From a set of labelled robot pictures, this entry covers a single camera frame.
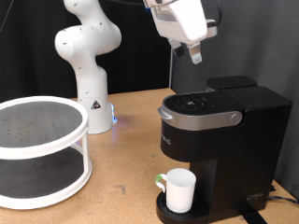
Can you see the white two-tier turntable rack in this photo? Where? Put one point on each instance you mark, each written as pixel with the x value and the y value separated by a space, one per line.
pixel 37 149

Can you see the black Keurig coffee machine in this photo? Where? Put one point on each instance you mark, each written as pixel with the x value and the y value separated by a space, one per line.
pixel 243 149

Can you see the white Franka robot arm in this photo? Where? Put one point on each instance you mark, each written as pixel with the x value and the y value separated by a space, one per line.
pixel 87 40

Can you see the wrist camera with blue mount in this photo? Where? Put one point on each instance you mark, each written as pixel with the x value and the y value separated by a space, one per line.
pixel 211 29

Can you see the black curtain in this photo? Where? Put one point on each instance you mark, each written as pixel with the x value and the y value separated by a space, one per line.
pixel 140 62

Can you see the grey partition panel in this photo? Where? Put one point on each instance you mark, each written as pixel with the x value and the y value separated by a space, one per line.
pixel 249 37

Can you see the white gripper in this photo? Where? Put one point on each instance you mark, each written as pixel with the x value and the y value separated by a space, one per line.
pixel 183 21

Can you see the black tape strip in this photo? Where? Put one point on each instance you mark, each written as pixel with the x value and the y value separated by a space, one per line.
pixel 252 216

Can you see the black Keurig drip tray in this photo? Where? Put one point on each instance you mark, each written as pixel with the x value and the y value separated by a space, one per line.
pixel 162 211

